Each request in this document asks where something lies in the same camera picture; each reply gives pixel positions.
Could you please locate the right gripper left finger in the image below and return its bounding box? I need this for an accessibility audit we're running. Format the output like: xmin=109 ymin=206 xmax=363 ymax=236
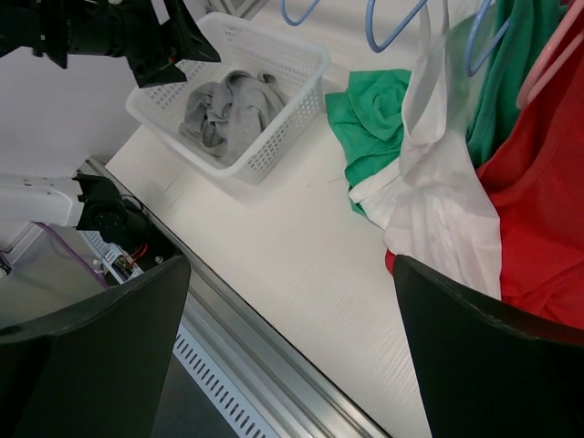
xmin=1 ymin=255 xmax=191 ymax=437

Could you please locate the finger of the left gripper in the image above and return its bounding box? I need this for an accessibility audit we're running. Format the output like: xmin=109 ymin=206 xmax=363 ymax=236
xmin=134 ymin=58 xmax=187 ymax=88
xmin=168 ymin=0 xmax=221 ymax=63

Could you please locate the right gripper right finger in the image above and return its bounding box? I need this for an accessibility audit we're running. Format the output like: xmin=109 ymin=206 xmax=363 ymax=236
xmin=393 ymin=255 xmax=583 ymax=437

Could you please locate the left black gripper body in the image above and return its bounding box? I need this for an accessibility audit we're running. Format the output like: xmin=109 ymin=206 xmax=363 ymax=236
xmin=122 ymin=0 xmax=202 ymax=89

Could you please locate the grey tank top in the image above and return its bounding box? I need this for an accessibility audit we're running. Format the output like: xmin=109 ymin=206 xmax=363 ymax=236
xmin=179 ymin=70 xmax=286 ymax=166

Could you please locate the blue hanger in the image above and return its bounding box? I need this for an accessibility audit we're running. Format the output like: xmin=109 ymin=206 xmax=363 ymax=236
xmin=365 ymin=0 xmax=427 ymax=54
xmin=463 ymin=0 xmax=510 ymax=78
xmin=279 ymin=0 xmax=320 ymax=26

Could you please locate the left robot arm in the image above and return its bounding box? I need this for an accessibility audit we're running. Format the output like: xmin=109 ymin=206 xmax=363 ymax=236
xmin=1 ymin=1 xmax=221 ymax=249

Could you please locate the white tank top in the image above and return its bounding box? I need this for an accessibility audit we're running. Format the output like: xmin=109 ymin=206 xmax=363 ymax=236
xmin=349 ymin=1 xmax=502 ymax=299

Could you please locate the green tank top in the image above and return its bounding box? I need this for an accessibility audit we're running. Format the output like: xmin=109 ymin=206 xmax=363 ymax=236
xmin=326 ymin=1 xmax=561 ymax=187

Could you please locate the red tank top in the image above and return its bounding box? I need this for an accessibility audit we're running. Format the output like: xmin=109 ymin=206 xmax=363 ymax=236
xmin=384 ymin=8 xmax=584 ymax=330

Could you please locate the white plastic basket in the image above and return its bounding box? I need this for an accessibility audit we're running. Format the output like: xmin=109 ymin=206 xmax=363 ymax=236
xmin=126 ymin=13 xmax=329 ymax=184

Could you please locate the white slotted cable duct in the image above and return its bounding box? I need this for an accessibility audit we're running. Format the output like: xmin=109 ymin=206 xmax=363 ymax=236
xmin=86 ymin=227 xmax=284 ymax=438

